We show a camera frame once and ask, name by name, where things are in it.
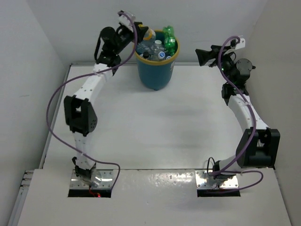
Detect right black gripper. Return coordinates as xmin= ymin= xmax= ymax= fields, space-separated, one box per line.
xmin=196 ymin=45 xmax=234 ymax=84

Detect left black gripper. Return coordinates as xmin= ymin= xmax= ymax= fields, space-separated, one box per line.
xmin=113 ymin=21 xmax=148 ymax=55

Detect small bottle yellow cap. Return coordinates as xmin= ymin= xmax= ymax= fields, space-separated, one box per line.
xmin=143 ymin=28 xmax=156 ymax=43

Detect square clear bottle white cap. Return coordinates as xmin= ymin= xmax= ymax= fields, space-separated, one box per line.
xmin=153 ymin=40 xmax=164 ymax=56

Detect green plastic bottle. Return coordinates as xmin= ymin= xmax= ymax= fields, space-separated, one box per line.
xmin=162 ymin=25 xmax=177 ymax=57

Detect bottle with blue label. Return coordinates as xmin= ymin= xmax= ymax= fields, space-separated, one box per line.
xmin=158 ymin=51 xmax=166 ymax=61

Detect small bottle black cap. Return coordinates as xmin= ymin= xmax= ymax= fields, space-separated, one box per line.
xmin=142 ymin=51 xmax=150 ymax=60

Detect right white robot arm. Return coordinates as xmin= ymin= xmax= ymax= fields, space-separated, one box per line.
xmin=195 ymin=45 xmax=280 ymax=178

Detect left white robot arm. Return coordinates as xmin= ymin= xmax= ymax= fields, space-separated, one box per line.
xmin=63 ymin=22 xmax=150 ymax=182

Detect blue bin yellow rim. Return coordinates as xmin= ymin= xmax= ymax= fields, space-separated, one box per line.
xmin=135 ymin=30 xmax=179 ymax=91

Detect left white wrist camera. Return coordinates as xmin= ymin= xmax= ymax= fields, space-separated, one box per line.
xmin=118 ymin=10 xmax=136 ymax=32

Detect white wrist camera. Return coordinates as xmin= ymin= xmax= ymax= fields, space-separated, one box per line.
xmin=228 ymin=36 xmax=246 ymax=52
xmin=118 ymin=10 xmax=136 ymax=32

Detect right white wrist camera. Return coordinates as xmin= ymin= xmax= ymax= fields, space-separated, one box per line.
xmin=228 ymin=36 xmax=246 ymax=52

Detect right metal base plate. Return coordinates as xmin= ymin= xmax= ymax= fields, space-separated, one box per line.
xmin=195 ymin=170 xmax=239 ymax=190

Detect metal base plate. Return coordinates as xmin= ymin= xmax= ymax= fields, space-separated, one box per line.
xmin=195 ymin=170 xmax=239 ymax=190
xmin=69 ymin=169 xmax=113 ymax=191

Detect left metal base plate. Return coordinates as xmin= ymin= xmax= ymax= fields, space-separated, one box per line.
xmin=69 ymin=169 xmax=113 ymax=191

